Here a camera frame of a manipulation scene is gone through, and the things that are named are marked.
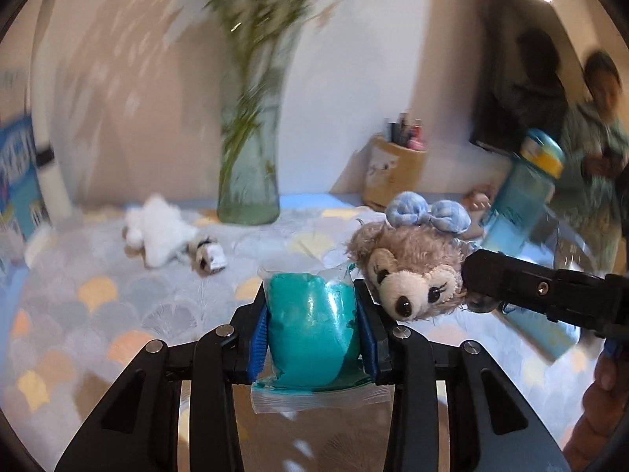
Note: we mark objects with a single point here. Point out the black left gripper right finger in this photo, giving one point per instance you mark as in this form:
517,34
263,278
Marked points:
453,404

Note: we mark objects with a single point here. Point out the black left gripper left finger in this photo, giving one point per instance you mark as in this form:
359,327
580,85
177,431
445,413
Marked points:
135,425

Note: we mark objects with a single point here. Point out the brown plush bear blue bow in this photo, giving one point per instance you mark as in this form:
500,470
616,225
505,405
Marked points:
413,259

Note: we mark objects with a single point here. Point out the teal slime plastic bag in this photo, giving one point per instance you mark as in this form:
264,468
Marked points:
313,339

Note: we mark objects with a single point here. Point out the person's right hand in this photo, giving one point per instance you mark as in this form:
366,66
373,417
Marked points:
604,404

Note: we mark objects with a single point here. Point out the girl in green pyjamas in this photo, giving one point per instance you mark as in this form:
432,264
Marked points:
596,153

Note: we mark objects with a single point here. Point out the teal water bottle yellow lid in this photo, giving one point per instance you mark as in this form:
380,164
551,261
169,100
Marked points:
523,196

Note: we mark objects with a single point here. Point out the small brown leather bag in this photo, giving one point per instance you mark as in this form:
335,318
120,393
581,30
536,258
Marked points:
476,202

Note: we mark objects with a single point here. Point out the white fluffy plush toy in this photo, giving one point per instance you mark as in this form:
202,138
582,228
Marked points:
158,231

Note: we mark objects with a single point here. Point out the stack of workbooks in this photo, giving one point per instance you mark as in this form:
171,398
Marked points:
23,208

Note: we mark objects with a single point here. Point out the burlap pen holder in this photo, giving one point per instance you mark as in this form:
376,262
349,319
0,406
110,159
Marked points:
392,169

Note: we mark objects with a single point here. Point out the white desk lamp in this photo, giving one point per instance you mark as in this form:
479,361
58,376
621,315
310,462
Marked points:
51,183

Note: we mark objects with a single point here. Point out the glass vase with flowers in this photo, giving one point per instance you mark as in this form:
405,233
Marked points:
260,37

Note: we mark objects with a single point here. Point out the wall mounted black television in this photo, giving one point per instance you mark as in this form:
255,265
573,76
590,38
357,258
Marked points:
533,65

